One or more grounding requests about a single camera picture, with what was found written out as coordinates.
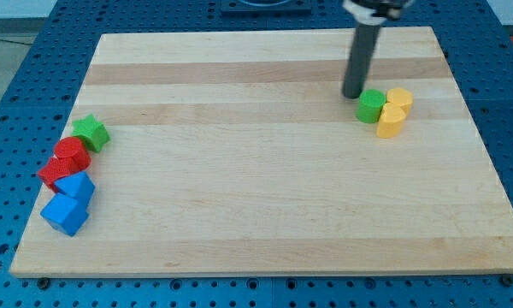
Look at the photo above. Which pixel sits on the yellow half-round block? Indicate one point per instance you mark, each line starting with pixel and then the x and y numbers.
pixel 391 121

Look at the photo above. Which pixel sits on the blue cube block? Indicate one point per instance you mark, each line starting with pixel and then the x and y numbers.
pixel 65 214

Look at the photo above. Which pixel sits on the blue triangle block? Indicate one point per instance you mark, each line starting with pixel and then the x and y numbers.
pixel 78 186

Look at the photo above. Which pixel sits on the wooden board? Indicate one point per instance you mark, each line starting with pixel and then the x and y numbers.
pixel 235 154

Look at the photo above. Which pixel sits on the green star block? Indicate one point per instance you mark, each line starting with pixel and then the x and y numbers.
pixel 91 132

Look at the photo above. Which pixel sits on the green cylinder block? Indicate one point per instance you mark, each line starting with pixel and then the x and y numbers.
pixel 370 104

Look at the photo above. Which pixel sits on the red hexagon block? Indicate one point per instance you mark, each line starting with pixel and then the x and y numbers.
pixel 56 169

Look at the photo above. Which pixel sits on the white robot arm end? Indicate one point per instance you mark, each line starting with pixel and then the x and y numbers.
pixel 376 12

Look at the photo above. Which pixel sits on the grey pusher rod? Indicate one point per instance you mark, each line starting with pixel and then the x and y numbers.
pixel 360 58

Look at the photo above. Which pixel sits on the yellow hexagon block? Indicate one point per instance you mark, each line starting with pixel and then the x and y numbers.
pixel 400 97

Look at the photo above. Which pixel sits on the red cylinder block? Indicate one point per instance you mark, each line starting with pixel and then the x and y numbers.
pixel 73 147

